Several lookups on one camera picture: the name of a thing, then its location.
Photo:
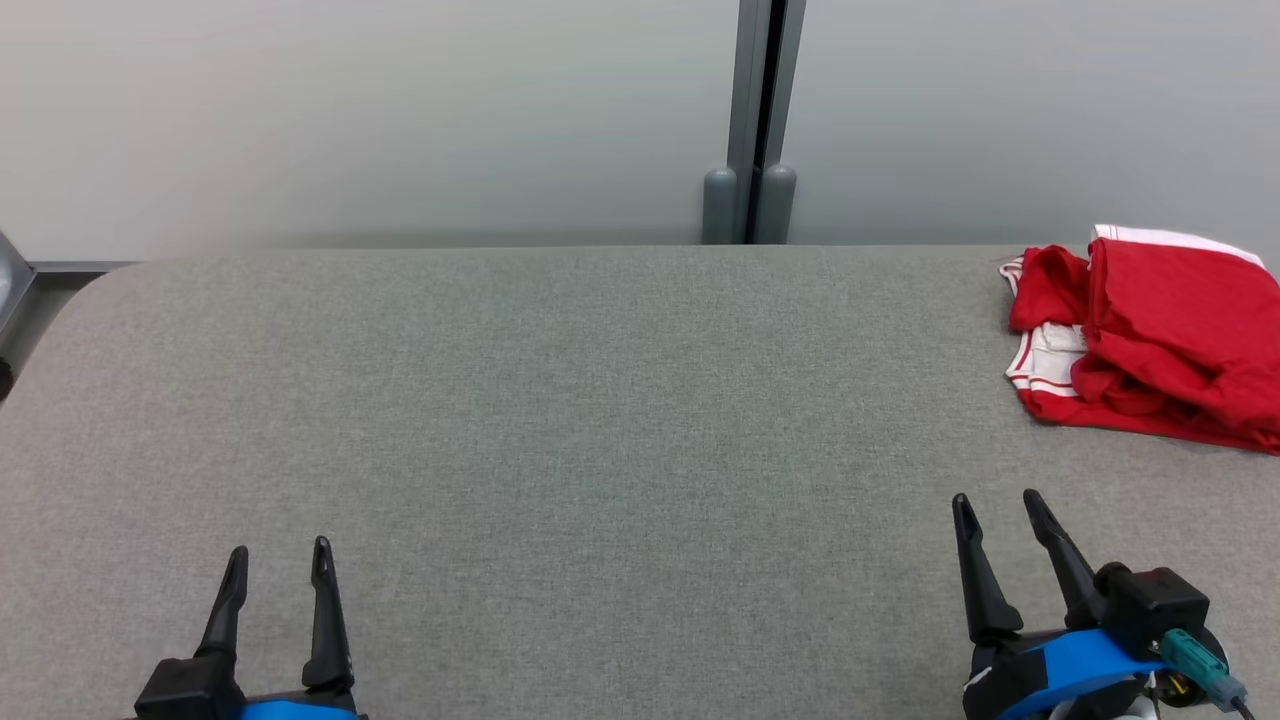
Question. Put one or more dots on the grey partition joint post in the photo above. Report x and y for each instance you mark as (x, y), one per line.
(755, 120)

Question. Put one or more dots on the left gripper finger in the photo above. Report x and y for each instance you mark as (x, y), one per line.
(328, 630)
(228, 610)

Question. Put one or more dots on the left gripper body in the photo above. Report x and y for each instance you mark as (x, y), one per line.
(190, 695)

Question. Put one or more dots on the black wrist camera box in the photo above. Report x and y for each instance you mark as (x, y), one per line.
(1150, 605)

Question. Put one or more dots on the red shorts with elastic waistband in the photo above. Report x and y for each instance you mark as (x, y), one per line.
(1045, 290)

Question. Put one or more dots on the grey metal frame post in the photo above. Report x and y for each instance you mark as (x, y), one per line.
(15, 290)

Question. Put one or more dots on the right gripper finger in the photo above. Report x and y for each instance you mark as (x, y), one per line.
(985, 600)
(1070, 575)

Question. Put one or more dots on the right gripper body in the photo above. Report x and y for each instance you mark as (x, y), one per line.
(1060, 670)

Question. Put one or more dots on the red jersey with white trim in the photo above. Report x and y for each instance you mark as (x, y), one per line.
(1180, 320)

